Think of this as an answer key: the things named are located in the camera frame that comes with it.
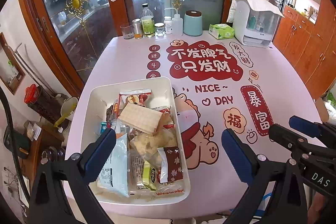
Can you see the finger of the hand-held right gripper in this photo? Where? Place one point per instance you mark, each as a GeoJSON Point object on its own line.
{"type": "Point", "coordinates": [288, 138]}
{"type": "Point", "coordinates": [304, 126]}

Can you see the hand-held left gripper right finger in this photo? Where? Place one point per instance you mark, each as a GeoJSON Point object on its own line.
{"type": "Point", "coordinates": [236, 155]}

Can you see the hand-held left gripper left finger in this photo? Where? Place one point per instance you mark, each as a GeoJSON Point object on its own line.
{"type": "Point", "coordinates": [101, 155]}

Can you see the light blue snack bag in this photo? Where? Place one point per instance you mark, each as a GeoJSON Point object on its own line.
{"type": "Point", "coordinates": [115, 169]}

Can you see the small blue candy packet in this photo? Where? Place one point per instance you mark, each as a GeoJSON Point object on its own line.
{"type": "Point", "coordinates": [104, 128]}

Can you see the orange snack packet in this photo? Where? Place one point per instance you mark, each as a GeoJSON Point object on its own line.
{"type": "Point", "coordinates": [113, 112]}

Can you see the green pastry packet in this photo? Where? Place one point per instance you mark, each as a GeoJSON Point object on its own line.
{"type": "Point", "coordinates": [149, 174]}

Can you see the brown wafer biscuit packet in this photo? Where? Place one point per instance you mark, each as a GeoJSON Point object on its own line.
{"type": "Point", "coordinates": [140, 117]}

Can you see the clear rice cracker packet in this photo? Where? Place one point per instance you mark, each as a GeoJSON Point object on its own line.
{"type": "Point", "coordinates": [155, 142]}

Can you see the white plastic bin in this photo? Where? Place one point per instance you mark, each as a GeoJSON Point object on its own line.
{"type": "Point", "coordinates": [97, 98]}

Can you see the brown white snack packet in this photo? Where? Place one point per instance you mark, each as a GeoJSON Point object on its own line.
{"type": "Point", "coordinates": [172, 166]}

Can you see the red white cookie packet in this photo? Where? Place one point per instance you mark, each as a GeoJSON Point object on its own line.
{"type": "Point", "coordinates": [164, 110]}

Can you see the cardboard box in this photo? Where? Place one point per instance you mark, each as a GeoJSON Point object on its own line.
{"type": "Point", "coordinates": [321, 108]}

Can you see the yellow scoop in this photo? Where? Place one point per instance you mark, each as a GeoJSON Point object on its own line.
{"type": "Point", "coordinates": [61, 120]}

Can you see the wooden side table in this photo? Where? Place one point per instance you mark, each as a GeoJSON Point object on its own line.
{"type": "Point", "coordinates": [44, 140]}

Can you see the cream plastic bucket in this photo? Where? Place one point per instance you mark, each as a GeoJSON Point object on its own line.
{"type": "Point", "coordinates": [69, 106]}

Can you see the wooden cabinet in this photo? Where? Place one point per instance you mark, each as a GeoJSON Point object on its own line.
{"type": "Point", "coordinates": [302, 35]}

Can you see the red lid jar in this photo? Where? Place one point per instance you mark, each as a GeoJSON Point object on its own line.
{"type": "Point", "coordinates": [32, 94]}

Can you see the white countertop dish cabinet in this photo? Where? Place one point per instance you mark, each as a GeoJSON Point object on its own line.
{"type": "Point", "coordinates": [249, 29]}

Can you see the green tissue box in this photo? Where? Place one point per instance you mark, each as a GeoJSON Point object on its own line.
{"type": "Point", "coordinates": [221, 31]}

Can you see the drinking glass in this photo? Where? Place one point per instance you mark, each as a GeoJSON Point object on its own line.
{"type": "Point", "coordinates": [127, 32]}

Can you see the metal can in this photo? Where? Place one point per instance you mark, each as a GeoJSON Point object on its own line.
{"type": "Point", "coordinates": [137, 28]}

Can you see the teal canister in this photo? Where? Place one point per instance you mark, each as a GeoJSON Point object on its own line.
{"type": "Point", "coordinates": [193, 24]}

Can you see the small glass jar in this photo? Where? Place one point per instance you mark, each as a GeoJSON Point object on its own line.
{"type": "Point", "coordinates": [159, 29]}

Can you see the glass bottle green label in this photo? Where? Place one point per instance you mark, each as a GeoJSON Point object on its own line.
{"type": "Point", "coordinates": [147, 24]}

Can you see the white squeeze bottle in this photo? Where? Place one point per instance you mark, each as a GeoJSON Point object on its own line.
{"type": "Point", "coordinates": [178, 26]}

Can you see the white pill bottle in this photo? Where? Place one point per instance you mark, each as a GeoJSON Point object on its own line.
{"type": "Point", "coordinates": [168, 26]}

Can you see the wooden wall frame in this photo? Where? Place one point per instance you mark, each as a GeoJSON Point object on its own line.
{"type": "Point", "coordinates": [5, 61]}

